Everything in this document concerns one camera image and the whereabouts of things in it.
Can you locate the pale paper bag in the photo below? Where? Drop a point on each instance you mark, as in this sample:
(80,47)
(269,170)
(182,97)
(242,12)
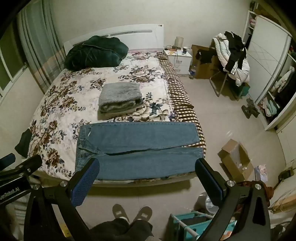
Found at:
(261,172)

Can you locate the white bed headboard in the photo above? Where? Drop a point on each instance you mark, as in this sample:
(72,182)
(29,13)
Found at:
(138,34)

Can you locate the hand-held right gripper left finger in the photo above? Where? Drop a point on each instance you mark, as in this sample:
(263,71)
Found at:
(85,183)

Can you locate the open small cardboard box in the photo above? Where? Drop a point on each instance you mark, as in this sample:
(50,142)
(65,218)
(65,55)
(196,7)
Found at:
(231,157)

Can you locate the grey folded fleece blanket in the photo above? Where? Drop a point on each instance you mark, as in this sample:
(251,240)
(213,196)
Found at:
(120,92)

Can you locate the teal laundry rack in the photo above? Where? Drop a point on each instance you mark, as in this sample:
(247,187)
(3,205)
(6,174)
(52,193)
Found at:
(185,226)

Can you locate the white wardrobe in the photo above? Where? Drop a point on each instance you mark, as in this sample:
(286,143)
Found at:
(266,51)

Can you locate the dark green pillow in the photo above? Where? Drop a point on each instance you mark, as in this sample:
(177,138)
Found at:
(97,53)

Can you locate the beige table lamp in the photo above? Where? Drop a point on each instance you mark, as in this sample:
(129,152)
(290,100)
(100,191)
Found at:
(179,41)

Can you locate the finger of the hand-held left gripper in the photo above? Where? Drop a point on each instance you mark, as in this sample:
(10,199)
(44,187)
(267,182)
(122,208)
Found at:
(29,163)
(7,160)

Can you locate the white puffer jacket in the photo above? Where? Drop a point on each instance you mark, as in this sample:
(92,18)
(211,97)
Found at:
(222,53)

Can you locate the brown checkered bed sheet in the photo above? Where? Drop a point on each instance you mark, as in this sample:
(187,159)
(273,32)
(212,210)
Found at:
(178,92)

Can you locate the floral bed blanket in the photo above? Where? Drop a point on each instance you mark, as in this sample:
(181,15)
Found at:
(69,97)

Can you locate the clear water bottle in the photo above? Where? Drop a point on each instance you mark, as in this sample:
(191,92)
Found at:
(192,71)

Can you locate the white framed window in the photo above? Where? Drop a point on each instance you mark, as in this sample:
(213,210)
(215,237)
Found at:
(9,67)

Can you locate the black clothes with white stripe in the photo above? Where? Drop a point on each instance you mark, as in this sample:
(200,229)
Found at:
(235,53)

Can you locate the person's right grey slipper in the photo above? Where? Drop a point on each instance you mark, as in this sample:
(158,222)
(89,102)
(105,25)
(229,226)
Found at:
(143,214)

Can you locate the person's left grey slipper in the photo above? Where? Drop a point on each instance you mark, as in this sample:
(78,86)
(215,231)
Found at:
(120,211)

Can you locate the person's grey slipper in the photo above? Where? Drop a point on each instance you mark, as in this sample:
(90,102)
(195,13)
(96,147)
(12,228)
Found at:
(143,214)
(120,211)

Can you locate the dark cloth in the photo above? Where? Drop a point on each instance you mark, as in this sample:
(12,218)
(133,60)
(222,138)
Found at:
(23,142)

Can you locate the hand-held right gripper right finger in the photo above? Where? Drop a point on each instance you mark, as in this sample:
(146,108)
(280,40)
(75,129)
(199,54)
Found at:
(208,182)

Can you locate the pastel folded clothes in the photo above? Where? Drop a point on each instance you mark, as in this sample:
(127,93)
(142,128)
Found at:
(270,107)

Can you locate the wooden nightstand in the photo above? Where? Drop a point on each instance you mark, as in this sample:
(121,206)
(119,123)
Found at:
(205,69)

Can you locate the grey green curtain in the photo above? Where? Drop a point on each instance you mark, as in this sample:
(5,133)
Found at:
(39,46)

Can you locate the small black cloth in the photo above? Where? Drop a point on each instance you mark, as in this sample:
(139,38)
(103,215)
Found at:
(204,56)

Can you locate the dark mug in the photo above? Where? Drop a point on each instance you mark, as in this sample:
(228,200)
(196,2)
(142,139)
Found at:
(185,50)

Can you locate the metal frame chair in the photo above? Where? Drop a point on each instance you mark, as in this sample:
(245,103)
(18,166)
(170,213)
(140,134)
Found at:
(217,85)

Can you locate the person's legs in black trousers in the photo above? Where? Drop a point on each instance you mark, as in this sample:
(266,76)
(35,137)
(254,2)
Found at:
(120,230)

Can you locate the white nightstand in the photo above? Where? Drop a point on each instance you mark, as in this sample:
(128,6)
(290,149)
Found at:
(182,62)

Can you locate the blue denim pants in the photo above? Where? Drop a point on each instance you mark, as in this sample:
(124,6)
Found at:
(138,139)

